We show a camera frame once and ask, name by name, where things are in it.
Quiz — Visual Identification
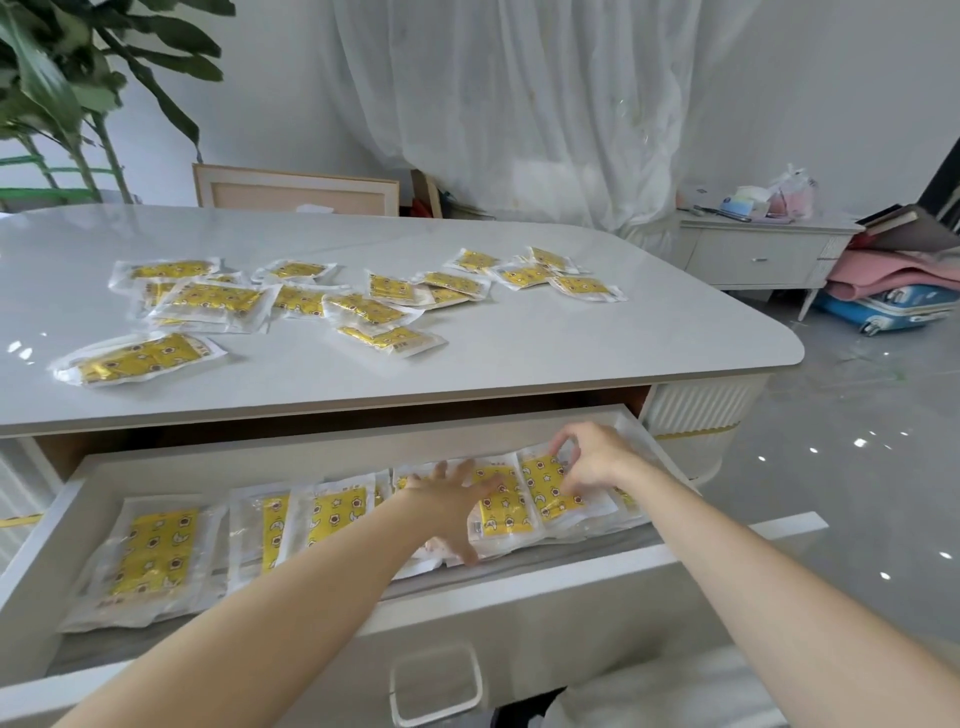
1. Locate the white sheer curtain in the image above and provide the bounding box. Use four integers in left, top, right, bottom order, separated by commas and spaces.
330, 0, 760, 235

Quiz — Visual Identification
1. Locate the wooden framed board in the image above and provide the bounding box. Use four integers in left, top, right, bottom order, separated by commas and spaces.
192, 163, 403, 218

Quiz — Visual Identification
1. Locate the pink blanket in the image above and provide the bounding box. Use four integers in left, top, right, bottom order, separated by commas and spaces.
825, 247, 960, 303

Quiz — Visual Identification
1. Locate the black panel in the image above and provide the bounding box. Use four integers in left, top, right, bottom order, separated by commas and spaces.
916, 138, 960, 234

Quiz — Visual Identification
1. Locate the row of yellow packets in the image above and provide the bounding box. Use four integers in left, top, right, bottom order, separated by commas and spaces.
58, 448, 651, 636

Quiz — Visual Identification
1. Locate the person's right hand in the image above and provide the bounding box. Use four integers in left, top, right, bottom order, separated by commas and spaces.
549, 421, 646, 501

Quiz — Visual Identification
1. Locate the scattered pile of yellow packets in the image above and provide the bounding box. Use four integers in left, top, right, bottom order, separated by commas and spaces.
48, 246, 628, 390

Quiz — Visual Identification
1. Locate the green leafy plant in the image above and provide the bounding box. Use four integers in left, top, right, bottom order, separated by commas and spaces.
0, 0, 237, 208

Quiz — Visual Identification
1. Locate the white side cabinet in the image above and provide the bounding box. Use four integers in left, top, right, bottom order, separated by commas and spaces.
677, 210, 865, 323

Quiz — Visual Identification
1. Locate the person's left forearm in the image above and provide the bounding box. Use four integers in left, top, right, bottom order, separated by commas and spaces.
56, 498, 432, 728

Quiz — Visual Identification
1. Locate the white drawer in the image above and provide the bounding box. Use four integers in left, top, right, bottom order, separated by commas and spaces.
0, 405, 828, 728

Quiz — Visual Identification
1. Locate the person's white garment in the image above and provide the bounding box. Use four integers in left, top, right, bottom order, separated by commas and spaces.
546, 643, 792, 728

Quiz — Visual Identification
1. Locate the person's left hand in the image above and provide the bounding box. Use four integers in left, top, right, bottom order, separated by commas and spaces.
393, 459, 502, 568

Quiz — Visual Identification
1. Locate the brown book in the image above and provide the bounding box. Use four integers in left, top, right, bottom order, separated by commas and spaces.
855, 202, 943, 236

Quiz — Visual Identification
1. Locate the blue suitcase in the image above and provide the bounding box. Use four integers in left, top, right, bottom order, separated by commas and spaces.
813, 283, 960, 337

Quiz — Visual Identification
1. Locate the person's right forearm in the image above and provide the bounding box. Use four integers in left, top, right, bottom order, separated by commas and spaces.
624, 453, 960, 728

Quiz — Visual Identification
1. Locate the tissue pack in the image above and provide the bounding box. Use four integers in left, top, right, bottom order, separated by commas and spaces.
720, 185, 774, 223

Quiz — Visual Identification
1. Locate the yellow patterned snack packet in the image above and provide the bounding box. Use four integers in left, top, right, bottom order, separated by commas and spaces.
521, 446, 618, 536
465, 459, 543, 561

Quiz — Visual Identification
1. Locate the small wooden frame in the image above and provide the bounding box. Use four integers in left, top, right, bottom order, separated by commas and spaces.
408, 168, 446, 220

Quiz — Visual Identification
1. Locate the pink plastic bag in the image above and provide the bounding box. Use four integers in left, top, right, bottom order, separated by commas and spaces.
768, 163, 819, 221

